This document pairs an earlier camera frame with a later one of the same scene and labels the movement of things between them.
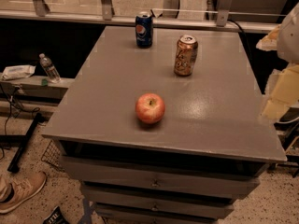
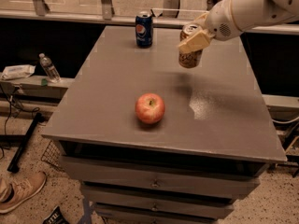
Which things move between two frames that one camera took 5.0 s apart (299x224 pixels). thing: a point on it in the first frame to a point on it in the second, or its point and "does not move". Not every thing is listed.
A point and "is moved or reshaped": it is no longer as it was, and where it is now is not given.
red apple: (149, 107) does not move
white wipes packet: (18, 72) does not move
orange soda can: (186, 53) is moved or reshaped
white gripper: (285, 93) to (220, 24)
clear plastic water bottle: (50, 70) does not move
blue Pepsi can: (144, 31) does not move
